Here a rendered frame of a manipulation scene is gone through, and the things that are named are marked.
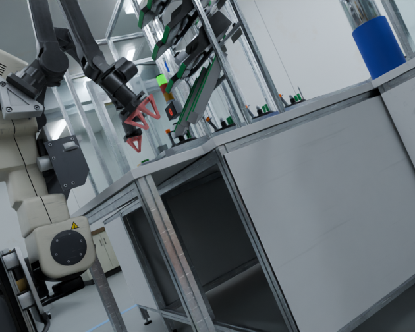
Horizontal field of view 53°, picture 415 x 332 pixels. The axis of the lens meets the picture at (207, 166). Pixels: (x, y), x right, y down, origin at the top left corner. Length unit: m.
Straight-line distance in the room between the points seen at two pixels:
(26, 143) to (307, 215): 0.90
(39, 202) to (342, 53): 4.79
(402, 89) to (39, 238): 1.30
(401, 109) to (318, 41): 4.22
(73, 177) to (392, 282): 1.10
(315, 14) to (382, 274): 4.64
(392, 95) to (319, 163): 0.42
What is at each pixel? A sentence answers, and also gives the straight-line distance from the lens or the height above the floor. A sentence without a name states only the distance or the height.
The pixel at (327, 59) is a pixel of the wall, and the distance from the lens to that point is 5.77.
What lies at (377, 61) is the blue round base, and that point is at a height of 0.95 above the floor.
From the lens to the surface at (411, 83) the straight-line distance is 1.63.
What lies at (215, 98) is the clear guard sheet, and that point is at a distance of 3.64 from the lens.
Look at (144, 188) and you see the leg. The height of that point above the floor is 0.80.
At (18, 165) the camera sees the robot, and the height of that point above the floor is 1.01.
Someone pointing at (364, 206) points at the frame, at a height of 0.46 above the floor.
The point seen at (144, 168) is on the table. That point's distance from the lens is 1.21.
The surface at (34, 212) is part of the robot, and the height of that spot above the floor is 0.86.
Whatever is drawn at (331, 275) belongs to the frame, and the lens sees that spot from 1.40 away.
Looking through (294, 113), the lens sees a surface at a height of 0.84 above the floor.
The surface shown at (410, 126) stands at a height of 0.65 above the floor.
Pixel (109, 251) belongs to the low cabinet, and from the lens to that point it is 8.35.
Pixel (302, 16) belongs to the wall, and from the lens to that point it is 5.97.
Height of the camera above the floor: 0.71
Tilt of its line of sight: 4 degrees up
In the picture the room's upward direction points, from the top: 23 degrees counter-clockwise
